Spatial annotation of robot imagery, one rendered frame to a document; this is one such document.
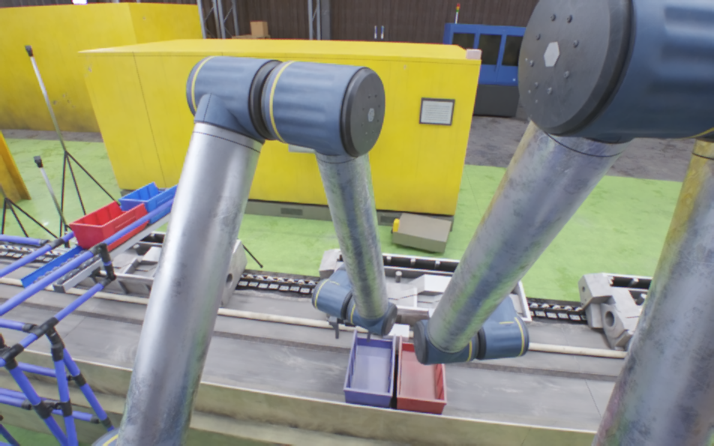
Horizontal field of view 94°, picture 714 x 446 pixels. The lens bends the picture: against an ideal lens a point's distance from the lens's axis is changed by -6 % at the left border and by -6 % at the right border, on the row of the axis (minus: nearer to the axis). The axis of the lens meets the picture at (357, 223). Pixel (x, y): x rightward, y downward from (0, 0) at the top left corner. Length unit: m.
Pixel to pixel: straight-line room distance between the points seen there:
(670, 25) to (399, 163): 3.61
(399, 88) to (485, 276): 3.20
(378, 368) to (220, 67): 1.42
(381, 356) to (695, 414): 1.36
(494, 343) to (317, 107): 0.68
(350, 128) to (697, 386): 0.58
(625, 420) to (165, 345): 0.77
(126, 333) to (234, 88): 1.70
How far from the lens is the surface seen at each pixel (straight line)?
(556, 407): 1.88
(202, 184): 0.71
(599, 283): 2.27
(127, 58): 4.69
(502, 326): 0.97
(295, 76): 0.63
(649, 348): 0.64
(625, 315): 2.19
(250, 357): 1.86
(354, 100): 0.57
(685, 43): 0.38
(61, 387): 1.73
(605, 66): 0.34
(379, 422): 1.66
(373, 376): 1.75
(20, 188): 6.44
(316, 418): 1.71
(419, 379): 1.76
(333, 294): 1.19
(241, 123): 0.70
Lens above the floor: 2.16
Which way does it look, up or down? 30 degrees down
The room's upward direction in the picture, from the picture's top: 1 degrees clockwise
